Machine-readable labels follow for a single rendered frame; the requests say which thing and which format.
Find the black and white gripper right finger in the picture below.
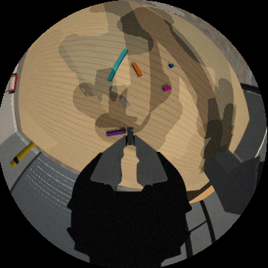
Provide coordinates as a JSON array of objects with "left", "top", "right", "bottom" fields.
[{"left": 133, "top": 135, "right": 192, "bottom": 213}]

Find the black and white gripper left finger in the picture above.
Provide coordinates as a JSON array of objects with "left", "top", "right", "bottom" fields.
[{"left": 67, "top": 135, "right": 128, "bottom": 210}]

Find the orange rod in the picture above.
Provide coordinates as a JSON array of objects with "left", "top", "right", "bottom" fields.
[{"left": 132, "top": 63, "right": 143, "bottom": 77}]

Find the small magenta block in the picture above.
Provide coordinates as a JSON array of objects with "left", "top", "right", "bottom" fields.
[{"left": 163, "top": 86, "right": 171, "bottom": 92}]

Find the purple rod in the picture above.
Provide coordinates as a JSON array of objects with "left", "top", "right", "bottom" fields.
[{"left": 106, "top": 129, "right": 127, "bottom": 136}]

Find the grey rod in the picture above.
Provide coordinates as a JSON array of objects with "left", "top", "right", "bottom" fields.
[
  {"left": 127, "top": 127, "right": 133, "bottom": 145},
  {"left": 120, "top": 97, "right": 130, "bottom": 108}
]

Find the turquoise rod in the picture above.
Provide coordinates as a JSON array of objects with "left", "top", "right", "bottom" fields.
[{"left": 107, "top": 49, "right": 128, "bottom": 81}]

